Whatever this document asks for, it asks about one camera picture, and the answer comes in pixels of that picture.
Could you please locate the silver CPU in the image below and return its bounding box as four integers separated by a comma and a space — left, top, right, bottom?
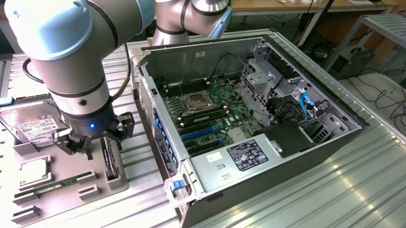
19, 163, 52, 189

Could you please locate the green motherboard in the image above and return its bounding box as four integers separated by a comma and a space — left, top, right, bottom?
158, 75, 271, 155

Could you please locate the CPU socket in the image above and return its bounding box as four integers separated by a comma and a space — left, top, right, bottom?
182, 91, 212, 113

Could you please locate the green RAM stick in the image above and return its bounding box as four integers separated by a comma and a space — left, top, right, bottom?
13, 171, 92, 197

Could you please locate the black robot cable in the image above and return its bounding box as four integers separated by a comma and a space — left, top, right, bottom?
23, 42, 132, 98

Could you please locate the graphics card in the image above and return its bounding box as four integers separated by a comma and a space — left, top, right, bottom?
100, 136, 121, 182

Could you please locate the wooden desk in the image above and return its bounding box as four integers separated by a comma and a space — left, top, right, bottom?
230, 0, 399, 17

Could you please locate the open black PC case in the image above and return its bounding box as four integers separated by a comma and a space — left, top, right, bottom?
131, 28, 371, 228

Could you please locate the metal slat shelf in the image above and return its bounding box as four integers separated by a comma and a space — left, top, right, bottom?
323, 13, 406, 70

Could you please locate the black plastic shroud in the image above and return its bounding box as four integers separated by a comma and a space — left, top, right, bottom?
264, 123, 315, 159

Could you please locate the blue expansion slot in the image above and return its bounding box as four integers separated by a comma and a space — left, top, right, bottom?
179, 125, 216, 141

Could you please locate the black box device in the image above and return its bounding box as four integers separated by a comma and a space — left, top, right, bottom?
330, 46, 375, 81

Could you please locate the blue wire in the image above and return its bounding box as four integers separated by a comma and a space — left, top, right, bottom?
298, 92, 315, 120

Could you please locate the grey parts rack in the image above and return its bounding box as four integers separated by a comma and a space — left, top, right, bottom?
0, 133, 129, 225

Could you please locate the installed RAM stick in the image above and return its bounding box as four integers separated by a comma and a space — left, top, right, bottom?
183, 114, 214, 126

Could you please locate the metal disk bay cage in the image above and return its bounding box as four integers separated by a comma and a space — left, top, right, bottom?
240, 57, 278, 117

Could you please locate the grey power supply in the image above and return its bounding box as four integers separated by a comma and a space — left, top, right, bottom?
190, 134, 286, 193

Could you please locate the silver chipset heatsink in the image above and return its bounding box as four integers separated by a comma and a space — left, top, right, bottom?
226, 129, 248, 140

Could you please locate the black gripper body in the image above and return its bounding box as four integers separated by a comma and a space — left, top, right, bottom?
61, 101, 120, 140

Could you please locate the silver hard disk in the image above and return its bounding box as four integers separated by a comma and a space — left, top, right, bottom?
0, 101, 73, 146

